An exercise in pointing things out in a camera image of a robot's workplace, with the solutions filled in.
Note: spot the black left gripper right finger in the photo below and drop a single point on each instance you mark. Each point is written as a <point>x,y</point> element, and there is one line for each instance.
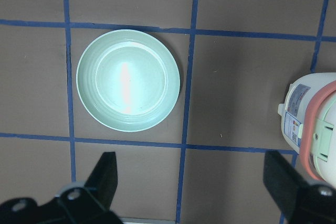
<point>299,200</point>

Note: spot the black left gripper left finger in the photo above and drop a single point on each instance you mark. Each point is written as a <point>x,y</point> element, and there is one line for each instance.
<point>87,203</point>

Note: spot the green plate near left arm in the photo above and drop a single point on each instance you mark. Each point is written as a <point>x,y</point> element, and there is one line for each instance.
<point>127,80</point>

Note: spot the white rice cooker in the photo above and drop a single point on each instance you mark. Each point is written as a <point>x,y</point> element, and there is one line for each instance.
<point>308,123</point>

